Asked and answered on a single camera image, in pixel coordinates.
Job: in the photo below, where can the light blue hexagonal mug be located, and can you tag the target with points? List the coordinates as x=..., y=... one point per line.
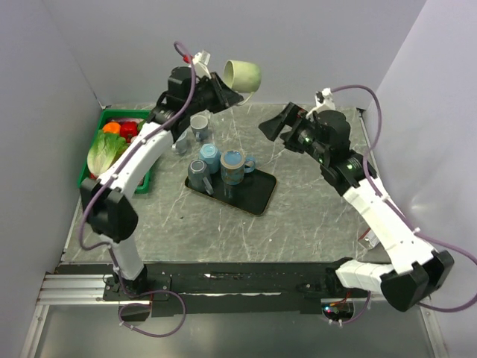
x=210, y=154

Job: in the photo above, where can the small slate grey mug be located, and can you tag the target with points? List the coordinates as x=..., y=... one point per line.
x=200, y=127

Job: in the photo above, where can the red toy pepper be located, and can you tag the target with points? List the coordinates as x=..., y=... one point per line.
x=128, y=131

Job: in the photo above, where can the dark grey mug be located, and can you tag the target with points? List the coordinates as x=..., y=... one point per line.
x=199, y=178

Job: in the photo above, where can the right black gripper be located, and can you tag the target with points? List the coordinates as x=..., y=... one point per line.
x=272, y=127

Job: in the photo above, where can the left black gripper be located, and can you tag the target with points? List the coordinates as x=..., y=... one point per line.
x=225, y=97

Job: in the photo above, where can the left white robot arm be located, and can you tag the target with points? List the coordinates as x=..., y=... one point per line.
x=106, y=201

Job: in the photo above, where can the black serving tray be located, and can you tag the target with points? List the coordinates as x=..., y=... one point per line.
x=252, y=195

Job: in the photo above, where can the toy cabbage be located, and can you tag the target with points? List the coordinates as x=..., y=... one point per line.
x=104, y=152

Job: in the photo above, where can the white footed mug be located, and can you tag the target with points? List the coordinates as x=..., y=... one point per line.
x=181, y=145

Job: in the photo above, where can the green plastic crate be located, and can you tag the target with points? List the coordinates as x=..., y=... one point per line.
x=86, y=180

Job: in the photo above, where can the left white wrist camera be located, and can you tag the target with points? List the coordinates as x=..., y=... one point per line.
x=200, y=63

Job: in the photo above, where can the pale green mug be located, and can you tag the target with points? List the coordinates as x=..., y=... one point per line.
x=242, y=77

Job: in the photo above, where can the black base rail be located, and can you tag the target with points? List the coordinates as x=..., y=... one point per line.
x=195, y=288

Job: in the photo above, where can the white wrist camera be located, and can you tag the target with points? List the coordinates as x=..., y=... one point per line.
x=200, y=63
x=323, y=101

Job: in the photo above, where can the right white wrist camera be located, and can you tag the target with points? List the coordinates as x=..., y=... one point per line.
x=323, y=101

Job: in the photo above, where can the blue mug tan rim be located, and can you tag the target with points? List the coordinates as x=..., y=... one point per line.
x=235, y=165

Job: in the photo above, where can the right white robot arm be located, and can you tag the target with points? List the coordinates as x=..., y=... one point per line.
x=416, y=268

